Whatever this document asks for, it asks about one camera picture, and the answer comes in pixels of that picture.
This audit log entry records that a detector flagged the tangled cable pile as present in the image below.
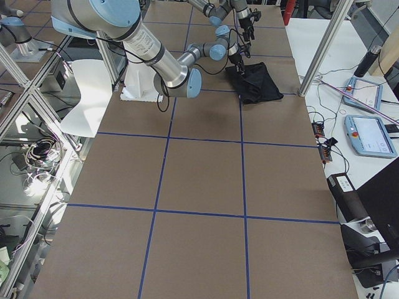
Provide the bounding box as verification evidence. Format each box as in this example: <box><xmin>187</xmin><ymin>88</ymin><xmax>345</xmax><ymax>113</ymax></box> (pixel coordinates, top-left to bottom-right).
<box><xmin>9</xmin><ymin>136</ymin><xmax>68</xmax><ymax>194</ymax></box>

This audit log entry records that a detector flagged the black orange usb hub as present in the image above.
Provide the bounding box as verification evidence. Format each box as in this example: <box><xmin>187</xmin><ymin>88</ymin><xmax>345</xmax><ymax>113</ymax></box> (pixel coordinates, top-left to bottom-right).
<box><xmin>312</xmin><ymin>122</ymin><xmax>325</xmax><ymax>138</ymax></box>

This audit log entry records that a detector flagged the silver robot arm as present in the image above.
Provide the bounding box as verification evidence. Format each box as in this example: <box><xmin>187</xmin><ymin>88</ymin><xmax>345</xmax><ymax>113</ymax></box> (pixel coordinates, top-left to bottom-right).
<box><xmin>50</xmin><ymin>1</ymin><xmax>254</xmax><ymax>98</ymax></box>
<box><xmin>188</xmin><ymin>0</ymin><xmax>261</xmax><ymax>42</ymax></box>

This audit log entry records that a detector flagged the white curved sheet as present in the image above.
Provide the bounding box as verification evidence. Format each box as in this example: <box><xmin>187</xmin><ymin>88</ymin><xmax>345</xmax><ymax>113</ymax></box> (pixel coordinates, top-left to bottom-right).
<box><xmin>60</xmin><ymin>59</ymin><xmax>113</xmax><ymax>138</ymax></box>

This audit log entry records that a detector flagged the black water bottle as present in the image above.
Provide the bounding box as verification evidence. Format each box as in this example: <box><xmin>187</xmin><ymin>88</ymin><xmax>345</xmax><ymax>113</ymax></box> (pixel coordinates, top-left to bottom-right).
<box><xmin>354</xmin><ymin>45</ymin><xmax>382</xmax><ymax>78</ymax></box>

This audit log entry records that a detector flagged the aluminium frame post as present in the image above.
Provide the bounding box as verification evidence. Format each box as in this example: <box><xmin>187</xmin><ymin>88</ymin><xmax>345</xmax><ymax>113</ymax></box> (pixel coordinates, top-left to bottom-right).
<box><xmin>298</xmin><ymin>1</ymin><xmax>372</xmax><ymax>97</ymax></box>

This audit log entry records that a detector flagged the near blue teach pendant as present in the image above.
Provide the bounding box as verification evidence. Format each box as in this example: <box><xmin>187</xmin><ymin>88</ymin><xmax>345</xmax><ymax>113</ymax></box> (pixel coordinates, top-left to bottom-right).
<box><xmin>344</xmin><ymin>115</ymin><xmax>398</xmax><ymax>158</ymax></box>

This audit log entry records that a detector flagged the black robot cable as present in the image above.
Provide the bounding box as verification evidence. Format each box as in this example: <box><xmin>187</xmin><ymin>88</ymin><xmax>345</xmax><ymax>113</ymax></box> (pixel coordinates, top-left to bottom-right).
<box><xmin>193</xmin><ymin>27</ymin><xmax>244</xmax><ymax>75</ymax></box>

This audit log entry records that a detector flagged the small black box device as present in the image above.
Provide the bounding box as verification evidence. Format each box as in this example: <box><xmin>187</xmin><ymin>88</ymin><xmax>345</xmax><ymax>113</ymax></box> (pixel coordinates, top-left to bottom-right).
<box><xmin>324</xmin><ymin>137</ymin><xmax>338</xmax><ymax>146</ymax></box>

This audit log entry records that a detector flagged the black label box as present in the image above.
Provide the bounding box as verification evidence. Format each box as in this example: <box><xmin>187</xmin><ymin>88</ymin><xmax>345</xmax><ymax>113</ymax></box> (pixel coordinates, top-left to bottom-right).
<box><xmin>327</xmin><ymin>173</ymin><xmax>368</xmax><ymax>222</ymax></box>

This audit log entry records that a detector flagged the black printed t-shirt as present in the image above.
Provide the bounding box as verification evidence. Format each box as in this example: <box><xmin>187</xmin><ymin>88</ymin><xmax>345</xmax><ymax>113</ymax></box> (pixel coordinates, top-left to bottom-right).
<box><xmin>225</xmin><ymin>62</ymin><xmax>284</xmax><ymax>105</ymax></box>

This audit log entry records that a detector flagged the far blue teach pendant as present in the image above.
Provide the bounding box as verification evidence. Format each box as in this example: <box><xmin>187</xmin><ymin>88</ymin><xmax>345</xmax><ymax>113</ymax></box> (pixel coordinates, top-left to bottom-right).
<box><xmin>345</xmin><ymin>76</ymin><xmax>383</xmax><ymax>110</ymax></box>

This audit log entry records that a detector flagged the brown paper table cover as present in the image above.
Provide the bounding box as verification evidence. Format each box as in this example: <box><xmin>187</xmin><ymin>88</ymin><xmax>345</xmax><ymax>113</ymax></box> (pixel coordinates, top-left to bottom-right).
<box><xmin>31</xmin><ymin>6</ymin><xmax>357</xmax><ymax>298</ymax></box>

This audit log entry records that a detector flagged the blue teach pendant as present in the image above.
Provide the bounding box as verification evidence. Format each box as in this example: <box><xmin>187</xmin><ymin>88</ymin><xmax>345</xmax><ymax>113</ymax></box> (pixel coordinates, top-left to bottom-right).
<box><xmin>344</xmin><ymin>115</ymin><xmax>398</xmax><ymax>158</ymax></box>
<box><xmin>345</xmin><ymin>76</ymin><xmax>383</xmax><ymax>110</ymax></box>

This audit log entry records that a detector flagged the black monitor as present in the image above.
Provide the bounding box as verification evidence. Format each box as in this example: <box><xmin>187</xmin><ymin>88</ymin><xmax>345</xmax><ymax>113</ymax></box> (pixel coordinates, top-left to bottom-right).
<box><xmin>357</xmin><ymin>159</ymin><xmax>398</xmax><ymax>249</ymax></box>

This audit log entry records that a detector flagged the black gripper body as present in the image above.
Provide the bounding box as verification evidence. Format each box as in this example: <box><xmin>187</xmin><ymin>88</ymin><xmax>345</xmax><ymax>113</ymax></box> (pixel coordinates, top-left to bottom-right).
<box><xmin>229</xmin><ymin>45</ymin><xmax>251</xmax><ymax>67</ymax></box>
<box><xmin>239</xmin><ymin>9</ymin><xmax>261</xmax><ymax>33</ymax></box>

